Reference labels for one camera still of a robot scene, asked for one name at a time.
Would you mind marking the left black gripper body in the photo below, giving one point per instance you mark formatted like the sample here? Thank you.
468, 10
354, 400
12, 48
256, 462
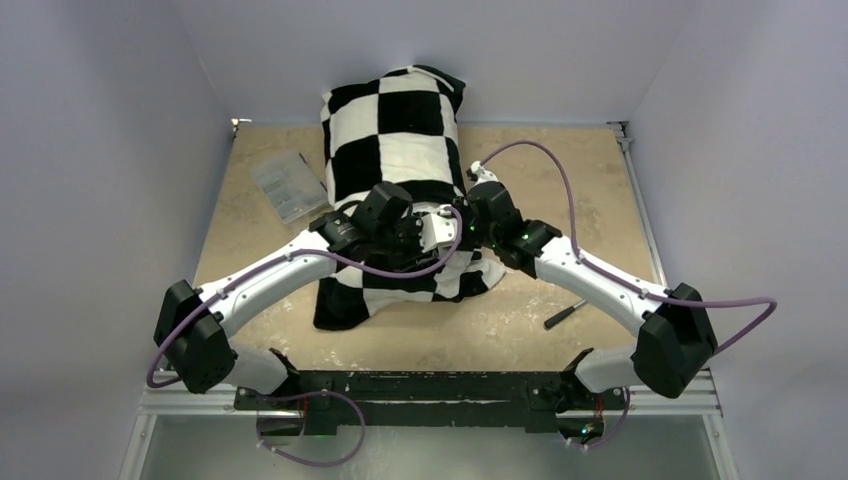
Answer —
402, 244

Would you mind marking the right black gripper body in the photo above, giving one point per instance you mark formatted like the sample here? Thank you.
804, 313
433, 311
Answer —
468, 240

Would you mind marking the black white checkered pillowcase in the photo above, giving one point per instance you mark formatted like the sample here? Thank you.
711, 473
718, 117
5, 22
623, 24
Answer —
400, 128

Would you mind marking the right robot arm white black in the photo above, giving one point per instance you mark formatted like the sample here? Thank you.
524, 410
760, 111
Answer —
673, 336

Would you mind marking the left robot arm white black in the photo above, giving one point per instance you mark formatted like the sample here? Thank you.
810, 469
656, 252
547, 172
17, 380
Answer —
196, 324

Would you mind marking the clear plastic organizer box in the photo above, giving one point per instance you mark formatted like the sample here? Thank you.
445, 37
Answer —
290, 186

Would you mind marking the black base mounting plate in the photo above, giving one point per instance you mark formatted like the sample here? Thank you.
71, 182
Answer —
537, 402

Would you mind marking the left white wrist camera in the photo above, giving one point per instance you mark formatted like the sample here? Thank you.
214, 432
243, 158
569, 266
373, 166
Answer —
438, 228

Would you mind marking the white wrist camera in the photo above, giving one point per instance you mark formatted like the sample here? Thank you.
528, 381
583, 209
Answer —
438, 228
478, 174

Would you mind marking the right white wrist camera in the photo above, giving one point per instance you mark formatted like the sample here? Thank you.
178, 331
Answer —
478, 174

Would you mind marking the black handled hammer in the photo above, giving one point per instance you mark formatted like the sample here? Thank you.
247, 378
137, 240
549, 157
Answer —
560, 316

